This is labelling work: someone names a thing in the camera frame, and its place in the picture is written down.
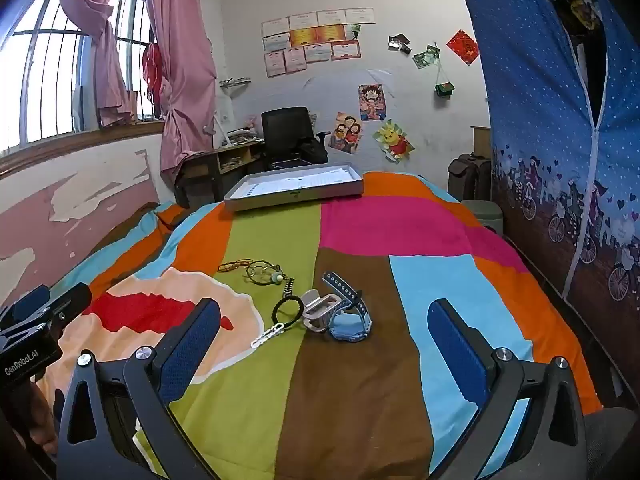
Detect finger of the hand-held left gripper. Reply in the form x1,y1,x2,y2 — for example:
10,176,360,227
0,285,52,330
42,282,93,333

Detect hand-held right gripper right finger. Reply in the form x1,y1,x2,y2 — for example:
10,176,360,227
427,298,588,480

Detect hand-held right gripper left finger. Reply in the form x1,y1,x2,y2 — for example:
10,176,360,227
56,297,223,480

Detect white chain link clip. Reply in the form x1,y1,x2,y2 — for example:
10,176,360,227
250,322,286,349

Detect black hair ring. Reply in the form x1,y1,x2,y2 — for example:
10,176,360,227
271,295,305,325

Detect clear ring bracelets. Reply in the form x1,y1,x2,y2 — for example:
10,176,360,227
246,259,289,286

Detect pink grey wristwatch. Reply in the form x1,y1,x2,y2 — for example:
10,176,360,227
302,289,347,334

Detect grey tray box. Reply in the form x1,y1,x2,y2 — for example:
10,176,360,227
223,162,365,212

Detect person's left hand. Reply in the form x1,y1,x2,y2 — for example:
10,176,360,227
22,382,60,461

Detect colourful patchwork blanket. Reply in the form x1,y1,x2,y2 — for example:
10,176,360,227
0,171,603,480

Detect green bin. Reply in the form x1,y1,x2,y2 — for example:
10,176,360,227
462,199,505,237

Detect dark suitcase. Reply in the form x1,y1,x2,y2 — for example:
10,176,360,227
447,153,494,202

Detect wooden desk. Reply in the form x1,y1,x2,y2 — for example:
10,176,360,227
174,138,266,207

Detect grey cloth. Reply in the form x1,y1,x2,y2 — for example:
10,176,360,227
582,404,640,480

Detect wooden board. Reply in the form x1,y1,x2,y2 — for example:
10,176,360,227
469,125,493,160

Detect stack of books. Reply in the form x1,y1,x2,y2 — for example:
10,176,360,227
227,126,264,145

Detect white desk lamp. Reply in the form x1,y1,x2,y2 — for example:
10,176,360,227
212,97,242,149

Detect short pink curtain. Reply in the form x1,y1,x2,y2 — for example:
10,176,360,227
56,0,135,129

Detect black office chair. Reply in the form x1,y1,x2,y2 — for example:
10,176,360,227
260,106,332,171

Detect metal window grille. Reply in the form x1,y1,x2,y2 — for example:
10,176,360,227
0,0,153,157

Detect long pink curtain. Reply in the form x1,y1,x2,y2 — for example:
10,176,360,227
144,0,219,182

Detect red hanging ornament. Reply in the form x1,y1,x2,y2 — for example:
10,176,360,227
142,42,170,107

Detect blue fabric wardrobe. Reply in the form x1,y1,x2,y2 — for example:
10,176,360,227
459,0,640,307

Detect small green hanging bag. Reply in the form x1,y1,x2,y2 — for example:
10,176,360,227
433,57,455,99

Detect red paper square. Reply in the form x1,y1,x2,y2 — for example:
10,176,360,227
445,29,480,66

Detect dark hanging clothes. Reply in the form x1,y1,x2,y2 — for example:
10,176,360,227
544,0,609,117

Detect yellow bear wall poster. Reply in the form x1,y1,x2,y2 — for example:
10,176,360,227
373,118,416,164

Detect cartoon family wall poster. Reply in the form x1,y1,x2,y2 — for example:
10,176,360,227
328,112,364,155

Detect cartoon boy wall poster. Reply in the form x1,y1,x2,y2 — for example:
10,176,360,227
357,83,386,122

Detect green wall photo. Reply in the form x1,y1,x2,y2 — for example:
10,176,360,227
412,44,441,70

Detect group of wall certificates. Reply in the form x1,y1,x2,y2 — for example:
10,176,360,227
262,7,376,80

